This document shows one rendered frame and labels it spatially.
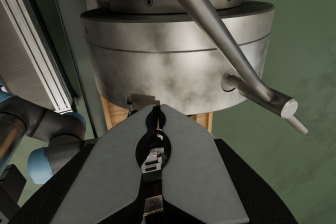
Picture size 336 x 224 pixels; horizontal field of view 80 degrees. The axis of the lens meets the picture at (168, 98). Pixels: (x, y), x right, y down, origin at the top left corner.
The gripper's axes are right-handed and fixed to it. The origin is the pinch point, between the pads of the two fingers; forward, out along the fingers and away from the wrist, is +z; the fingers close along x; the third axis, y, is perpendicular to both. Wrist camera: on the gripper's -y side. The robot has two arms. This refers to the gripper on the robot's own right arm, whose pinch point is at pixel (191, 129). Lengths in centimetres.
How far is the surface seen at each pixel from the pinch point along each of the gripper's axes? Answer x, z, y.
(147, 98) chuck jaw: 12.5, -11.5, -17.2
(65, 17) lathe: -54, -32, -21
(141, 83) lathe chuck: 12.9, -12.2, -19.8
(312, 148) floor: -108, 210, 158
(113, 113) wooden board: -19.6, -18.6, 4.1
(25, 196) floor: -107, -113, 130
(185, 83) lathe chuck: 15.1, -6.9, -20.0
